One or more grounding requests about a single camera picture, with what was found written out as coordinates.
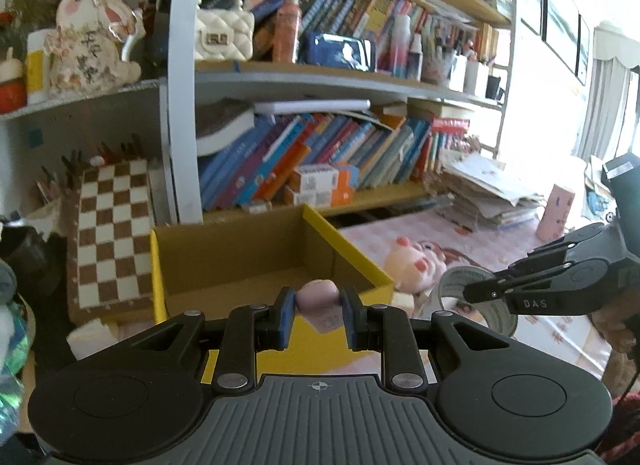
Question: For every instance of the red white figurine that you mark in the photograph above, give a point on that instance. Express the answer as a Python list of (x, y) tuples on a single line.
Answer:
[(11, 85)]

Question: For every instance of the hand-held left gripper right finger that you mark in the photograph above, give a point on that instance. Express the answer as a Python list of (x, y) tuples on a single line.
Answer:
[(350, 321)]

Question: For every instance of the orange white carton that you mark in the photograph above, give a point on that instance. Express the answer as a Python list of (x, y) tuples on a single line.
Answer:
[(315, 198), (320, 178)]

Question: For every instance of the white curtain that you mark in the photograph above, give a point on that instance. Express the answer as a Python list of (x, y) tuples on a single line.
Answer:
[(607, 95)]

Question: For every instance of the yellow white canister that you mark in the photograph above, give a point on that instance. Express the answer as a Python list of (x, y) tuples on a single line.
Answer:
[(37, 65)]

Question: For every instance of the orange spray bottle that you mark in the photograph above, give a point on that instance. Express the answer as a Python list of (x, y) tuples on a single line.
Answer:
[(286, 27)]

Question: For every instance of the row of slanted colourful books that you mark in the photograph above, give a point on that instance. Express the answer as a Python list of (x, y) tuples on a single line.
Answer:
[(320, 155)]

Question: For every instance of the dark brown boot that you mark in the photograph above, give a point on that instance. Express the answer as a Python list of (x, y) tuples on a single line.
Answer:
[(30, 260)]

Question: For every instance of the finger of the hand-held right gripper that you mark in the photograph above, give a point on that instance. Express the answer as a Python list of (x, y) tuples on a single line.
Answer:
[(545, 290), (575, 245)]

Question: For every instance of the yellow cardboard box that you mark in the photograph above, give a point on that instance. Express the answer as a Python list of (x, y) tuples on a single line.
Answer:
[(235, 255)]

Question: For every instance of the iridescent plastic bag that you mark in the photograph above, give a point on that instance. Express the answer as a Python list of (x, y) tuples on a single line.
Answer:
[(10, 375)]

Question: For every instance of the pile of loose papers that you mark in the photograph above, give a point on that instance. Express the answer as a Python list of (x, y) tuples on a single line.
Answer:
[(487, 192)]

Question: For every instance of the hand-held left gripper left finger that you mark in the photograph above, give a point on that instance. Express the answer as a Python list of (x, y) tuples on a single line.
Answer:
[(286, 319)]

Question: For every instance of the blue wipes pack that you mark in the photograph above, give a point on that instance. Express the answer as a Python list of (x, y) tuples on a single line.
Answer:
[(335, 51)]

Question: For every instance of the pink paper cup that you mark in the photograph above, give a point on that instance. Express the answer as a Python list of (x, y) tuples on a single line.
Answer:
[(556, 212)]

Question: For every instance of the small red white box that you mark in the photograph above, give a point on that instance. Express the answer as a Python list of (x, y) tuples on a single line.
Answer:
[(257, 207)]

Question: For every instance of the person's right hand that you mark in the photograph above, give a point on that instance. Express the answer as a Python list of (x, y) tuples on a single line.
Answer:
[(617, 330)]

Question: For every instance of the brown white chessboard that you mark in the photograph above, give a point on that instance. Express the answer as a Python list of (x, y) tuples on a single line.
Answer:
[(112, 240)]

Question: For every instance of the small pink plastic tool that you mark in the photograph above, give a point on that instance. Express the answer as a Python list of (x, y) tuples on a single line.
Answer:
[(317, 297)]

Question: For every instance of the black framed wall picture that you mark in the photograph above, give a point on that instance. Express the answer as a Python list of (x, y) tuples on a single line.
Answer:
[(560, 10)]

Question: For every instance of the white tape roll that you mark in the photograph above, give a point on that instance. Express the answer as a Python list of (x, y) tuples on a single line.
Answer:
[(452, 290)]

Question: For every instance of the cream quilted handbag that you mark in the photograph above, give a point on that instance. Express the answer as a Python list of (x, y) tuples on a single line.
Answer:
[(224, 37)]

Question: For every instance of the white foam scrap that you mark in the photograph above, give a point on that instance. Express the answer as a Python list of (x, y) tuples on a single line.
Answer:
[(92, 340)]

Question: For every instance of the row of upright paperback books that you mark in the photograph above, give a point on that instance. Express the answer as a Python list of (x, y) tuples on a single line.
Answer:
[(390, 10)]

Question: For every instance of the thick grey book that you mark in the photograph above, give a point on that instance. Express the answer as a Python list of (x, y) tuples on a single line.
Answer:
[(225, 130)]

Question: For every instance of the pink paw plush toy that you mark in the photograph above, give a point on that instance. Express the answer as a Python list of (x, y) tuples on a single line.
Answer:
[(412, 265)]

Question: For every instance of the white shelf unit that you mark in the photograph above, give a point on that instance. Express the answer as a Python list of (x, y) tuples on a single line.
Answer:
[(182, 95)]

